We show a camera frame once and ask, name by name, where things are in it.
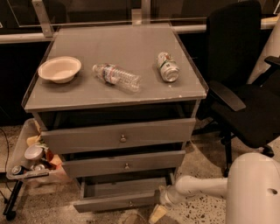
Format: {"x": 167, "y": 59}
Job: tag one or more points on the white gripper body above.
{"x": 166, "y": 196}

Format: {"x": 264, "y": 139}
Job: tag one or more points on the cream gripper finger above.
{"x": 158, "y": 213}

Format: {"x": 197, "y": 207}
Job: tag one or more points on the grey bottom drawer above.
{"x": 122, "y": 194}

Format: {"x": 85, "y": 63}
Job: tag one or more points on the grey drawer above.
{"x": 122, "y": 164}
{"x": 64, "y": 141}
{"x": 122, "y": 194}

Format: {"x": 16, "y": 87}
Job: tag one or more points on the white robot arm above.
{"x": 251, "y": 189}

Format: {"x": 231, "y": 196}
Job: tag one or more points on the grey middle drawer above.
{"x": 122, "y": 164}

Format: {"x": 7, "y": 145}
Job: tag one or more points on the grey drawer cabinet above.
{"x": 87, "y": 101}

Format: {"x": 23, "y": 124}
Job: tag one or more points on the grey top drawer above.
{"x": 64, "y": 141}

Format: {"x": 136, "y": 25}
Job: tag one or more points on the black office chair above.
{"x": 250, "y": 112}

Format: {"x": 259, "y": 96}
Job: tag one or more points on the green white soda can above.
{"x": 167, "y": 67}

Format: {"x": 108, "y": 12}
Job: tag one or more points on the clear plastic trash bin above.
{"x": 32, "y": 162}

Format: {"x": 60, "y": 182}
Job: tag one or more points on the clear plastic water bottle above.
{"x": 117, "y": 76}

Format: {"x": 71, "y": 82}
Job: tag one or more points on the silver can in bin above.
{"x": 34, "y": 153}

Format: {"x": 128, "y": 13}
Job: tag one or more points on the small can in bin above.
{"x": 17, "y": 170}

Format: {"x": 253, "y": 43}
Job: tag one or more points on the black bin stand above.
{"x": 9, "y": 212}

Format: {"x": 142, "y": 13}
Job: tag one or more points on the white paper bowl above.
{"x": 59, "y": 70}

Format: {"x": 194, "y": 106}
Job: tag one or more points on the metal railing bar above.
{"x": 48, "y": 34}

